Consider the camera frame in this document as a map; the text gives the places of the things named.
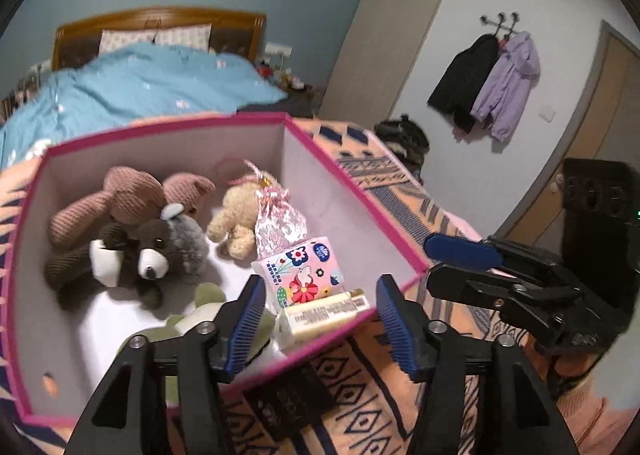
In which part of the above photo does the right patterned pillow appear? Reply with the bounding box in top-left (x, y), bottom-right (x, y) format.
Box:
top-left (154, 24), bottom-right (212, 52)

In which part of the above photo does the black Face tissue pack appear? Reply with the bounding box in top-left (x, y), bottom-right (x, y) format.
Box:
top-left (242, 362), bottom-right (334, 442)

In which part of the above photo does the left patterned pillow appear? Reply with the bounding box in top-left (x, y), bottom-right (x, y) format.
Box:
top-left (98, 30), bottom-right (156, 56)

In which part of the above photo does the white wall switch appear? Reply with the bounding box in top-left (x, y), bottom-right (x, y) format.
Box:
top-left (538, 105), bottom-right (556, 123)

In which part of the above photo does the patterned pillow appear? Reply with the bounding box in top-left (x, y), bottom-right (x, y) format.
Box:
top-left (98, 30), bottom-right (156, 56)
top-left (154, 24), bottom-right (212, 52)

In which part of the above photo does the pink knitted plush toy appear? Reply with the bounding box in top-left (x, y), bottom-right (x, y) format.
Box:
top-left (49, 166), bottom-right (216, 248)

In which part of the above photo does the black camera box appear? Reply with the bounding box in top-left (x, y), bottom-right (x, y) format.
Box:
top-left (561, 158), bottom-right (639, 312)

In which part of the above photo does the floral pink tissue pack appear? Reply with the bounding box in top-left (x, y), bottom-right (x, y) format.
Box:
top-left (252, 236), bottom-right (345, 313)

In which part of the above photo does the wooden door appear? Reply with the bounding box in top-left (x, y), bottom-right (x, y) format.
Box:
top-left (496, 22), bottom-right (639, 253)

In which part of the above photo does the green frog plush toy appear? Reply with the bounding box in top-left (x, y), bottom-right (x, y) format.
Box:
top-left (132, 274), bottom-right (276, 376)

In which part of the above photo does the lilac hooded jacket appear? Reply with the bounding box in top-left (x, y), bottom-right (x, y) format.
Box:
top-left (470, 32), bottom-right (540, 142)

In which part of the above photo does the black bag on floor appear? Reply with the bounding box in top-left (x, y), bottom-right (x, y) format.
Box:
top-left (373, 114), bottom-right (430, 183)

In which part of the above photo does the black wall coat hook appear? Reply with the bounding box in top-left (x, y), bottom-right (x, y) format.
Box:
top-left (480, 12), bottom-right (521, 38)

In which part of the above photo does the wooden bed headboard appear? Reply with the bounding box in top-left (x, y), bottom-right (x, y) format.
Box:
top-left (51, 6), bottom-right (267, 71)

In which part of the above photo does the black puffer jacket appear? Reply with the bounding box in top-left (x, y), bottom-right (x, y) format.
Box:
top-left (427, 34), bottom-right (499, 134)

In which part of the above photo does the pink storage box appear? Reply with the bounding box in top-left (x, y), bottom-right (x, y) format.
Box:
top-left (1, 113), bottom-right (426, 427)

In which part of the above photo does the pink sweater forearm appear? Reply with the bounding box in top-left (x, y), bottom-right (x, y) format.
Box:
top-left (548, 354), bottom-right (637, 454)

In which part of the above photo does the gold tissue pack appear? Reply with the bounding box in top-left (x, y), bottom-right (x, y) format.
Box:
top-left (273, 289), bottom-right (370, 350)

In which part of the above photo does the cream teddy bear plush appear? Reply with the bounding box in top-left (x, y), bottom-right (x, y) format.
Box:
top-left (206, 170), bottom-right (280, 260)

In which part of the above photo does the light blue floral duvet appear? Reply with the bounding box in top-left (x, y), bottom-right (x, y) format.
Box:
top-left (1, 42), bottom-right (286, 169)

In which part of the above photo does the pink brocade sachet pouch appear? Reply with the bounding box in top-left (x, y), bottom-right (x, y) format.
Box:
top-left (218, 160), bottom-right (308, 259)

